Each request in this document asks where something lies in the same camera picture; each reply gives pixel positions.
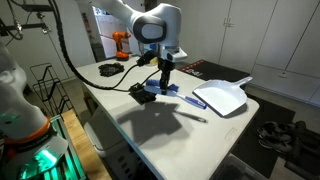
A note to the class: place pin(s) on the white dustpan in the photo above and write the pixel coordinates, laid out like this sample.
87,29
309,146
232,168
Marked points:
222,96

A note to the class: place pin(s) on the orange cordless drill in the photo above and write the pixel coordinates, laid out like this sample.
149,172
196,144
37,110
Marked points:
118,37

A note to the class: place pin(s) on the large black patterned glove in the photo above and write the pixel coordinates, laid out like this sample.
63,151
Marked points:
108,70

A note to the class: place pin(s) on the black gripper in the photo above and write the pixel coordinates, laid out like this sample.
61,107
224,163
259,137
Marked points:
165,66

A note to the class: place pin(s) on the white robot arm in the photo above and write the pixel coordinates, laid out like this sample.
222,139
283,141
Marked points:
29,133

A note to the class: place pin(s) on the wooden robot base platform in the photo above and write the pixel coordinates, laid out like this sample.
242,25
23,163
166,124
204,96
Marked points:
90,162

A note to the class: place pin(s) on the black wire rack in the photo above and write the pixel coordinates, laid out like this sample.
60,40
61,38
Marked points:
50,90

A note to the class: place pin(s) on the pair of dark shoes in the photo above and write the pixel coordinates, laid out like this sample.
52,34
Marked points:
276,136

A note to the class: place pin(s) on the blue white cleaning brush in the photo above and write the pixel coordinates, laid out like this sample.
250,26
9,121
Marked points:
172,91

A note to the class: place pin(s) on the white wipes canister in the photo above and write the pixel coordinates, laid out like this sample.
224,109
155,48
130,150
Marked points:
154,61

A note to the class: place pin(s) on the green lit aluminium frame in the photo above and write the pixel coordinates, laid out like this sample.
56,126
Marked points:
63,160

